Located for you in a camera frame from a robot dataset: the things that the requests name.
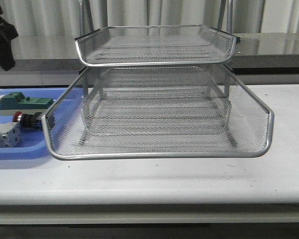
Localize red emergency push button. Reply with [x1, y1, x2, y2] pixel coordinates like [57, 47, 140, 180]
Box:
[12, 111, 44, 131]

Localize white circuit breaker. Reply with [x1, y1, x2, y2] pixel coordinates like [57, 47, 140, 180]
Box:
[0, 122, 21, 148]

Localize silver metal rack frame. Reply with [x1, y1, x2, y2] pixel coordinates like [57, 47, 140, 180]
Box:
[79, 0, 238, 152]

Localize grey background counter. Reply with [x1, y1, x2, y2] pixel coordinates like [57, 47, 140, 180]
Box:
[0, 33, 299, 88]

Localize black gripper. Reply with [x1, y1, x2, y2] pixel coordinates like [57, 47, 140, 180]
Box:
[0, 6, 18, 71]

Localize green and beige switch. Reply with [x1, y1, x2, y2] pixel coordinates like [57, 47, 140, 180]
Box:
[0, 92, 54, 116]

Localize silver mesh tray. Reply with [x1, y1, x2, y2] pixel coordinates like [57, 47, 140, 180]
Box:
[75, 24, 240, 67]
[42, 64, 274, 160]
[83, 67, 232, 138]

